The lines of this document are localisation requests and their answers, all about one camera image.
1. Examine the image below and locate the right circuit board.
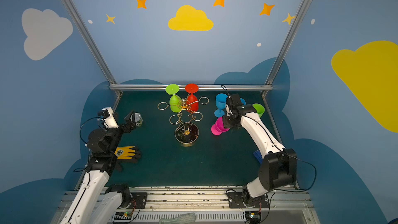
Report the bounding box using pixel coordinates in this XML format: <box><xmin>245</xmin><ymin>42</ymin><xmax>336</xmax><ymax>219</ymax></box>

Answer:
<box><xmin>244</xmin><ymin>212</ymin><xmax>261</xmax><ymax>224</ymax></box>

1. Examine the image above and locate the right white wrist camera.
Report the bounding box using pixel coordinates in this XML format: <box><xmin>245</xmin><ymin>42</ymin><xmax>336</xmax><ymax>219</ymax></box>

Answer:
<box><xmin>226</xmin><ymin>94</ymin><xmax>243</xmax><ymax>116</ymax></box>

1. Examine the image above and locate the left frame post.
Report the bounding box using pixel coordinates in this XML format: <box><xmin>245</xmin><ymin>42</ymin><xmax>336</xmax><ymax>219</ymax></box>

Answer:
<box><xmin>61</xmin><ymin>0</ymin><xmax>117</xmax><ymax>86</ymax></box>

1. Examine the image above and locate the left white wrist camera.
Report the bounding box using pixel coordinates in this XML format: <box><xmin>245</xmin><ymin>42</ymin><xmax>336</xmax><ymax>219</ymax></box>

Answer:
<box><xmin>97</xmin><ymin>107</ymin><xmax>119</xmax><ymax>129</ymax></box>

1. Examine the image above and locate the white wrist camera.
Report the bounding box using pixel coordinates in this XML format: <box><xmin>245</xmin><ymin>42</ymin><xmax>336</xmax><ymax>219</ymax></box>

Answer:
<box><xmin>97</xmin><ymin>107</ymin><xmax>119</xmax><ymax>129</ymax></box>
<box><xmin>226</xmin><ymin>94</ymin><xmax>243</xmax><ymax>116</ymax></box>

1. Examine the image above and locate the silver tin can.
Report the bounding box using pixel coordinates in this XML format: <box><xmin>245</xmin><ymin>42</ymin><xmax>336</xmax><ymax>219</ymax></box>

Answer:
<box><xmin>132</xmin><ymin>113</ymin><xmax>143</xmax><ymax>127</ymax></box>

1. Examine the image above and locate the blue stapler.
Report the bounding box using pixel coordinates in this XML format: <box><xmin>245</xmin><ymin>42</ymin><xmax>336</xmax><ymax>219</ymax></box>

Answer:
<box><xmin>253</xmin><ymin>150</ymin><xmax>263</xmax><ymax>164</ymax></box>

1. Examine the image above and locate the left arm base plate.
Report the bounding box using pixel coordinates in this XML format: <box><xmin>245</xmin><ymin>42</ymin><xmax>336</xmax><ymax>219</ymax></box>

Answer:
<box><xmin>117</xmin><ymin>192</ymin><xmax>148</xmax><ymax>210</ymax></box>

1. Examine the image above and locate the pink wine glass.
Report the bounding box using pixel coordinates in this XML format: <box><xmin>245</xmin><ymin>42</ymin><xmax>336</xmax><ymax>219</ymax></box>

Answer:
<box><xmin>211</xmin><ymin>117</ymin><xmax>230</xmax><ymax>136</ymax></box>

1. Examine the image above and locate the right frame post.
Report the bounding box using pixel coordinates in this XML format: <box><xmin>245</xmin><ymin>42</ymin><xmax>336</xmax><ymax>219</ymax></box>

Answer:
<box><xmin>262</xmin><ymin>0</ymin><xmax>313</xmax><ymax>100</ymax></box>

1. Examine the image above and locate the green wine glass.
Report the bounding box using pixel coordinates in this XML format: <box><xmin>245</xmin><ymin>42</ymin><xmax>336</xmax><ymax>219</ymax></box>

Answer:
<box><xmin>252</xmin><ymin>103</ymin><xmax>265</xmax><ymax>118</ymax></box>
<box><xmin>165</xmin><ymin>84</ymin><xmax>181</xmax><ymax>113</ymax></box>

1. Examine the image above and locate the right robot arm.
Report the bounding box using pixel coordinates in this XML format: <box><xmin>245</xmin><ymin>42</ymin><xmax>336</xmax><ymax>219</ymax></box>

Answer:
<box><xmin>222</xmin><ymin>103</ymin><xmax>297</xmax><ymax>207</ymax></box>

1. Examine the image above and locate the aluminium rail base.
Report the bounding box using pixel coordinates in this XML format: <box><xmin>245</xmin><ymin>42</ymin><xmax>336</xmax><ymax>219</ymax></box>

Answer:
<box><xmin>52</xmin><ymin>186</ymin><xmax>319</xmax><ymax>224</ymax></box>

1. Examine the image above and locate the circuit board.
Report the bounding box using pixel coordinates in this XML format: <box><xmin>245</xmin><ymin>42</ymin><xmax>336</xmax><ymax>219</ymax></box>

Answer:
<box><xmin>244</xmin><ymin>212</ymin><xmax>261</xmax><ymax>224</ymax></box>
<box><xmin>112</xmin><ymin>212</ymin><xmax>134</xmax><ymax>224</ymax></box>

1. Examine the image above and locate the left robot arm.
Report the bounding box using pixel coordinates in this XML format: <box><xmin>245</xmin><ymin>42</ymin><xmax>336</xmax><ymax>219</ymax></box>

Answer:
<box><xmin>60</xmin><ymin>107</ymin><xmax>137</xmax><ymax>224</ymax></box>

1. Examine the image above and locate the back frame bar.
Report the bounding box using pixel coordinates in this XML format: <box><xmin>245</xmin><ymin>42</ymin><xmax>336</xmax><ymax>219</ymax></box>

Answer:
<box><xmin>109</xmin><ymin>83</ymin><xmax>273</xmax><ymax>91</ymax></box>

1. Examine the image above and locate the gold wire glass rack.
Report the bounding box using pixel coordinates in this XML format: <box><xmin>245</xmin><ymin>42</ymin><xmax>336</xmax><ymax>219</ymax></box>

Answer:
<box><xmin>157</xmin><ymin>96</ymin><xmax>209</xmax><ymax>147</ymax></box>

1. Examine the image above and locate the frame post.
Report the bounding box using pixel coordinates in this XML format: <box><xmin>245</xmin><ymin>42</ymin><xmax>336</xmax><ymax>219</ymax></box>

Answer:
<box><xmin>61</xmin><ymin>0</ymin><xmax>117</xmax><ymax>86</ymax></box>
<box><xmin>262</xmin><ymin>0</ymin><xmax>313</xmax><ymax>100</ymax></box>

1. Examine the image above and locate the yellow black work glove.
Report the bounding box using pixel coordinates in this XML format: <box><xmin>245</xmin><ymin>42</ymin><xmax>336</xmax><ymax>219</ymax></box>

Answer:
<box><xmin>115</xmin><ymin>146</ymin><xmax>142</xmax><ymax>172</ymax></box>

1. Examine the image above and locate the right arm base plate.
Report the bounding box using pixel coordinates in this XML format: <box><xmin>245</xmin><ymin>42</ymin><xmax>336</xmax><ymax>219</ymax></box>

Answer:
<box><xmin>226</xmin><ymin>191</ymin><xmax>270</xmax><ymax>209</ymax></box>

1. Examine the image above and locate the red wine glass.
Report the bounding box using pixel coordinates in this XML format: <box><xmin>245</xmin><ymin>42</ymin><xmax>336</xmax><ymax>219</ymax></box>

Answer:
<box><xmin>185</xmin><ymin>84</ymin><xmax>199</xmax><ymax>113</ymax></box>

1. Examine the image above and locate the left circuit board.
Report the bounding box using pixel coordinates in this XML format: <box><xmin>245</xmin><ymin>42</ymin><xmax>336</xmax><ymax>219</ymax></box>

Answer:
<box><xmin>112</xmin><ymin>212</ymin><xmax>134</xmax><ymax>224</ymax></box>

